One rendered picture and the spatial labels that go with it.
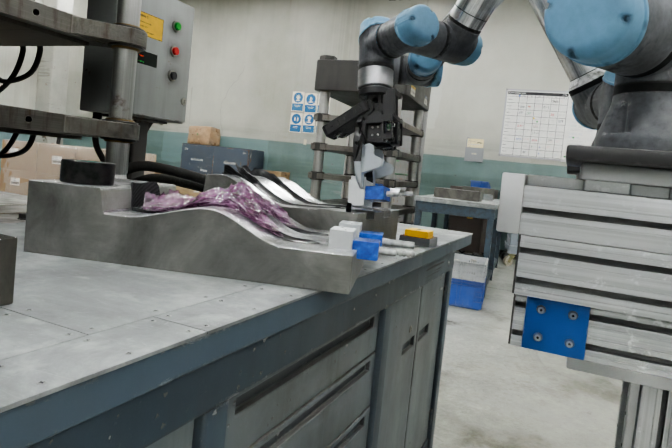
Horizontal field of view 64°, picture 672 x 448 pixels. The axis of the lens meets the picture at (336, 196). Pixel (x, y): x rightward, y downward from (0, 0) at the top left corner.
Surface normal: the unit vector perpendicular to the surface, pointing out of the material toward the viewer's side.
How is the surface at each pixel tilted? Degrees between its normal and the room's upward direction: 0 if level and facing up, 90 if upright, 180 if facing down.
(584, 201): 90
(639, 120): 73
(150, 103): 90
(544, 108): 90
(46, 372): 0
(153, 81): 90
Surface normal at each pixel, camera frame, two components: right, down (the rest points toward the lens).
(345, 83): -0.34, 0.01
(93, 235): -0.14, 0.04
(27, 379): 0.10, -0.99
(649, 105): -0.52, -0.32
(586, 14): -0.81, 0.07
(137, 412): 0.90, 0.11
